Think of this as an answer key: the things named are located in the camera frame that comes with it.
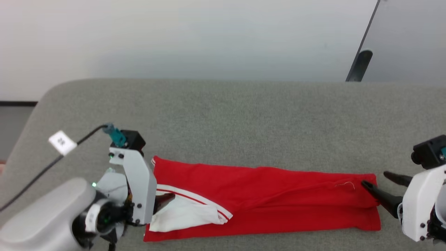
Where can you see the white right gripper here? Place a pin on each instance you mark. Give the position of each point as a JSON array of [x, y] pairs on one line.
[[421, 205]]

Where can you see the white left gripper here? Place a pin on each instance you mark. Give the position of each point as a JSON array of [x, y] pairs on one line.
[[139, 188]]

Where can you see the red and white garment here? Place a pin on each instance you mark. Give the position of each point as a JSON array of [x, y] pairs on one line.
[[278, 195]]

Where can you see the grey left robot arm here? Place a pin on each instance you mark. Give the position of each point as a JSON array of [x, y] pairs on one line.
[[41, 216]]

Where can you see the grey partition panel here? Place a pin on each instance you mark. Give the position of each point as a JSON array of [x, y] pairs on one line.
[[411, 35]]

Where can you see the black baseboard strip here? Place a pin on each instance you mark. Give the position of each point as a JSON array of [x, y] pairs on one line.
[[17, 103]]

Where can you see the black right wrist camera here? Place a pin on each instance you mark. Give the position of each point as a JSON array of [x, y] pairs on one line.
[[430, 151]]

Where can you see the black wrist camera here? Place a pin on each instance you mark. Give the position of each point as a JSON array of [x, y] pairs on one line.
[[134, 139], [430, 151]]

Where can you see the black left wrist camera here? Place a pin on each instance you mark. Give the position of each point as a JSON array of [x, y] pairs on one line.
[[134, 139]]

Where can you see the black rounded post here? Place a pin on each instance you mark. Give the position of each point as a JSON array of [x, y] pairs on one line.
[[360, 66]]

